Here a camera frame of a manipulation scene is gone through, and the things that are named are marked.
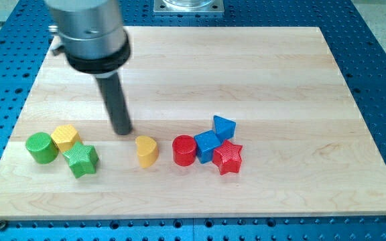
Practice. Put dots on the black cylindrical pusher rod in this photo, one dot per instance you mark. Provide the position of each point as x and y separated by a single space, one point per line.
114 99

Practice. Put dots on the yellow heart block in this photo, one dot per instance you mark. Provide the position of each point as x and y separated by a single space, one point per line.
147 151

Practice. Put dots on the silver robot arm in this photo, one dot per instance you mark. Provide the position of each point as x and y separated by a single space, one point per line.
94 41

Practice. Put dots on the green star block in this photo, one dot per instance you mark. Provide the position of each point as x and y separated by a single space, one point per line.
81 159

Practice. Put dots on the red star block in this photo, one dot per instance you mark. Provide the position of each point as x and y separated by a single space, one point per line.
227 157

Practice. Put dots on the yellow hexagon block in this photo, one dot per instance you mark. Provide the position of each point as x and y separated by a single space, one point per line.
65 136

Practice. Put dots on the green cylinder block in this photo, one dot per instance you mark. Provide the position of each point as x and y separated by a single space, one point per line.
42 148

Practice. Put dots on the red cylinder block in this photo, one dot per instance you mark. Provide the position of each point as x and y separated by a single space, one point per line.
184 150

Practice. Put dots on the blue perforated metal table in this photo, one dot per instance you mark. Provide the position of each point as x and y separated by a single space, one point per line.
24 40

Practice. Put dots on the blue cube block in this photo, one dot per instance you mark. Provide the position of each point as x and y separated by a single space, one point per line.
206 142

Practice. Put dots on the blue triangle block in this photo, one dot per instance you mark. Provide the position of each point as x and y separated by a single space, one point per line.
223 128

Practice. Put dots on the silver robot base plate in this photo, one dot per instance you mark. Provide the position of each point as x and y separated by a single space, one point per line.
188 6

